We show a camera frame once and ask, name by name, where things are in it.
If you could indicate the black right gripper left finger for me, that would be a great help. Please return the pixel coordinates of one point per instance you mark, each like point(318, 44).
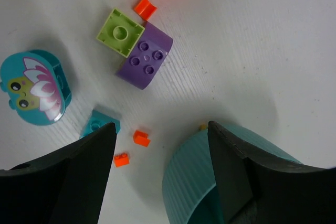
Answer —
point(64, 186)

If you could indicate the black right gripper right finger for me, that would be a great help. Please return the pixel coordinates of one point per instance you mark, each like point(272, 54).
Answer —
point(258, 182)

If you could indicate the teal square lego brick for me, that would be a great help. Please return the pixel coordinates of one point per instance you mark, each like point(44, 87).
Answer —
point(97, 120)

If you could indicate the teal frog lotus lego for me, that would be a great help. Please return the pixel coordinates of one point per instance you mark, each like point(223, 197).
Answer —
point(37, 86)

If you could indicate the purple curved lego brick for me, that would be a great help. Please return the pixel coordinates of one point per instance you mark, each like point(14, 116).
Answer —
point(147, 56)

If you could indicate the tiny orange lego brick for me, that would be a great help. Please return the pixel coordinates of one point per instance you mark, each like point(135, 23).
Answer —
point(121, 160)

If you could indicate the teal round divided container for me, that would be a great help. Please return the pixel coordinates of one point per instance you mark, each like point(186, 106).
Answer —
point(189, 189)

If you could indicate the orange clip lego piece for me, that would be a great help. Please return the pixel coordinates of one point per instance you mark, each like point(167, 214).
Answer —
point(141, 138)

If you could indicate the lime green square lego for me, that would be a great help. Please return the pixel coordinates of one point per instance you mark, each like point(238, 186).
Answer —
point(120, 33)

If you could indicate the orange curved small lego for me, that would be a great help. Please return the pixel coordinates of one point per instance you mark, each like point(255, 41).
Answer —
point(145, 9)

